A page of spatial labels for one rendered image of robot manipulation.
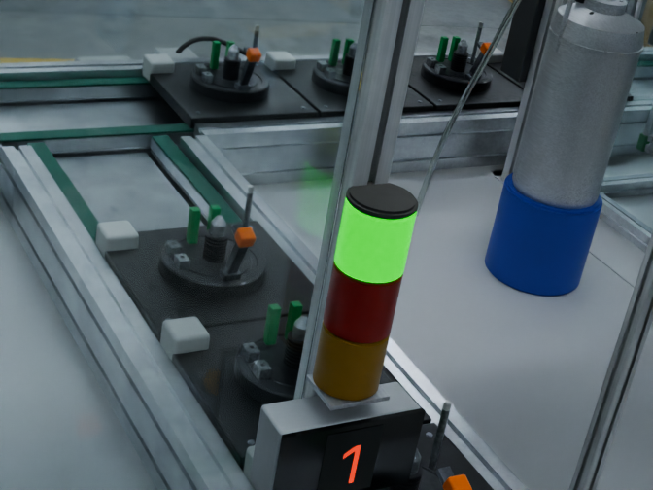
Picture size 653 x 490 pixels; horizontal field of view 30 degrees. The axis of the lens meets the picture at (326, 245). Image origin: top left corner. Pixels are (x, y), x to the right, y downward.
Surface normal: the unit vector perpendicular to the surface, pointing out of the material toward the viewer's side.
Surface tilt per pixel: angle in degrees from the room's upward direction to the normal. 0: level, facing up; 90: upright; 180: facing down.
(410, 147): 90
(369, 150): 90
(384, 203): 0
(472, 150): 90
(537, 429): 0
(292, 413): 0
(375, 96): 90
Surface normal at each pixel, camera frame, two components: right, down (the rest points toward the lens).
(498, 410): 0.16, -0.87
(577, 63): -0.43, 0.36
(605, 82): 0.23, 0.49
